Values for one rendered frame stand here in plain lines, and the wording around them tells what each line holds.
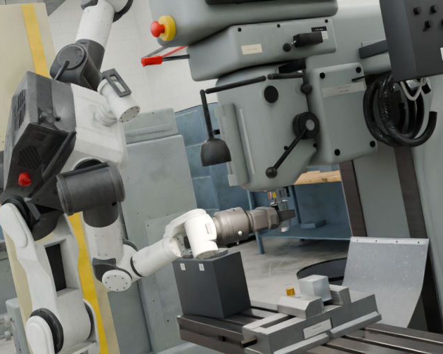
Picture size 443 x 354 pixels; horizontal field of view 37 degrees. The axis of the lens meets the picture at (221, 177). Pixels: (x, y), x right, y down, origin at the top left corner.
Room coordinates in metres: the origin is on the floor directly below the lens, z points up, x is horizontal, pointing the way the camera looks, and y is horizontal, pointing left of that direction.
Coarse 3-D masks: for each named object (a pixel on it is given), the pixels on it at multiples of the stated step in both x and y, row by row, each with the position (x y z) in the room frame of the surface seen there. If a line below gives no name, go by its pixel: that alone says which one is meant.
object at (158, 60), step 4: (156, 56) 1.74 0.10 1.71; (160, 56) 1.74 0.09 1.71; (172, 56) 1.76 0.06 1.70; (176, 56) 1.77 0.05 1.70; (180, 56) 1.77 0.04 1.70; (184, 56) 1.78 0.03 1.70; (188, 56) 1.79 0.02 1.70; (144, 60) 1.71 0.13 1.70; (148, 60) 1.72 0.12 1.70; (152, 60) 1.72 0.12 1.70; (156, 60) 1.73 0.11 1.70; (160, 60) 1.74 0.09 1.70; (164, 60) 1.75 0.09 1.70; (168, 60) 1.76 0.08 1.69; (144, 64) 1.72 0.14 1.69; (148, 64) 1.72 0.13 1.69; (152, 64) 1.73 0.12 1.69; (156, 64) 1.74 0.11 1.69; (160, 64) 1.75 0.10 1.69
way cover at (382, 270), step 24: (360, 240) 2.05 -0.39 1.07; (384, 240) 1.97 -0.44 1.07; (408, 240) 1.89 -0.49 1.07; (360, 264) 2.02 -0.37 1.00; (384, 264) 1.94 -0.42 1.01; (408, 264) 1.86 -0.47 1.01; (360, 288) 1.99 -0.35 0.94; (384, 288) 1.91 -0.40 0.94; (408, 288) 1.83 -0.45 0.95; (384, 312) 1.85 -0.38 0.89; (408, 312) 1.78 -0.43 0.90
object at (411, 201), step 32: (384, 128) 1.91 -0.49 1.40; (352, 160) 2.04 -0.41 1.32; (384, 160) 1.93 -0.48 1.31; (416, 160) 1.83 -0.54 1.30; (352, 192) 2.06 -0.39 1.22; (384, 192) 1.95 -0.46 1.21; (416, 192) 1.84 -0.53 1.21; (352, 224) 2.08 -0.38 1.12; (384, 224) 1.97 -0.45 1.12; (416, 224) 1.86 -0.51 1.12; (416, 320) 1.92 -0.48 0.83
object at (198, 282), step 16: (192, 256) 2.14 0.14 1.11; (224, 256) 2.05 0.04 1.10; (240, 256) 2.09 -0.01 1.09; (176, 272) 2.17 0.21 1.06; (192, 272) 2.11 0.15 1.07; (208, 272) 2.04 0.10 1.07; (224, 272) 2.04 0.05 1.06; (240, 272) 2.09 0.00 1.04; (192, 288) 2.12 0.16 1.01; (208, 288) 2.06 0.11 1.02; (224, 288) 2.04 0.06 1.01; (240, 288) 2.08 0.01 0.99; (192, 304) 2.14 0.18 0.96; (208, 304) 2.07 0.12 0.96; (224, 304) 2.03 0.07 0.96; (240, 304) 2.07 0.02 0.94
